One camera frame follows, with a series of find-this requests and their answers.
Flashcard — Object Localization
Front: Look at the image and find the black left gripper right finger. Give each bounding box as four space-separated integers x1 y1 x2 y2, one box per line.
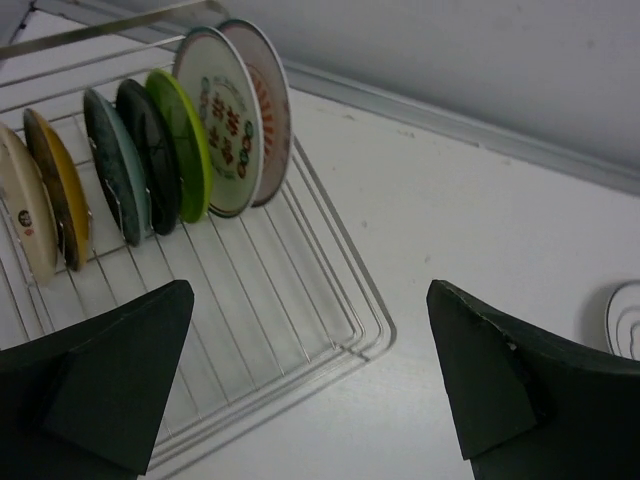
426 279 639 479

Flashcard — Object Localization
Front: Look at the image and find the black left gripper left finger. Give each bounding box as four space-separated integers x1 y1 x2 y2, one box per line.
1 279 194 479

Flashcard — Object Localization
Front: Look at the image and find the cream plate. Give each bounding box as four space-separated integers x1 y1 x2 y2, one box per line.
1 123 58 285

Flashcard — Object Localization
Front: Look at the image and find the yellow brown plate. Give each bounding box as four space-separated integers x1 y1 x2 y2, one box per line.
22 108 90 271

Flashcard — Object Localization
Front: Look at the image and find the teal speckled plate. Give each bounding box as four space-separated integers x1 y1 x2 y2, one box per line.
83 88 150 246

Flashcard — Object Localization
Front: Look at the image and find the black plate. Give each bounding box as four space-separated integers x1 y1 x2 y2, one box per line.
116 79 182 235

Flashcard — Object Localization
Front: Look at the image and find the lime green plate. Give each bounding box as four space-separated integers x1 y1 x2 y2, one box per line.
145 68 213 224

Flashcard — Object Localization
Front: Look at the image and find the white plate orange sunburst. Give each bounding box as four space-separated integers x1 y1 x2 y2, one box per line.
218 18 293 208

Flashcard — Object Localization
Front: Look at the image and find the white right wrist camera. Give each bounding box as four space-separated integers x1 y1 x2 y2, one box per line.
605 280 639 361

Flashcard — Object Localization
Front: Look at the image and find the wire dish rack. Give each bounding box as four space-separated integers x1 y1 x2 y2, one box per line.
1 1 397 479

